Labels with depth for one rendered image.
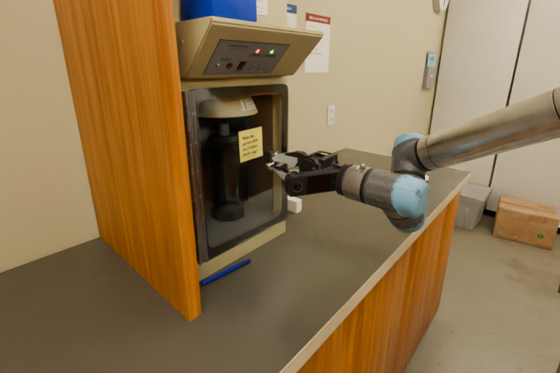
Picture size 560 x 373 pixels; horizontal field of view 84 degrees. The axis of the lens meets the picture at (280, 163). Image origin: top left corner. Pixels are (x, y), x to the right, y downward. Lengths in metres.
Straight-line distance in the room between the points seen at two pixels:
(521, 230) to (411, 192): 2.77
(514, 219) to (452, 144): 2.64
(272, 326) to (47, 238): 0.69
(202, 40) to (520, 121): 0.54
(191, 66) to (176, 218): 0.28
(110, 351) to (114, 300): 0.14
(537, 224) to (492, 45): 1.58
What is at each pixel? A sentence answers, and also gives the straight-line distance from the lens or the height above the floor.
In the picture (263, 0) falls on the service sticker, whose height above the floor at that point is 1.58.
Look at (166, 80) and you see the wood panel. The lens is 0.53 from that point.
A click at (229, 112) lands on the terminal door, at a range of 0.71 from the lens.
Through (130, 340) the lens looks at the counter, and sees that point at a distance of 0.73.
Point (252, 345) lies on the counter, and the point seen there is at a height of 0.94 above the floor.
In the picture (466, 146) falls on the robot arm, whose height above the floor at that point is 1.29.
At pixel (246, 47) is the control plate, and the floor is 1.47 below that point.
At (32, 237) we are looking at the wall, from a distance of 1.09.
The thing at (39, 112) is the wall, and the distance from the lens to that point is 1.01.
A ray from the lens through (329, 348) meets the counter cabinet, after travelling 0.85.
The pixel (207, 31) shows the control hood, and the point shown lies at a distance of 0.57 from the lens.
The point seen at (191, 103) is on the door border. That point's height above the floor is 1.36.
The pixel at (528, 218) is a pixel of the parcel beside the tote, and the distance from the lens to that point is 3.30.
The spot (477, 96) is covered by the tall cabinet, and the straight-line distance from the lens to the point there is 3.50.
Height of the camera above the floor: 1.43
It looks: 17 degrees down
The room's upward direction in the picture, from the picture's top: straight up
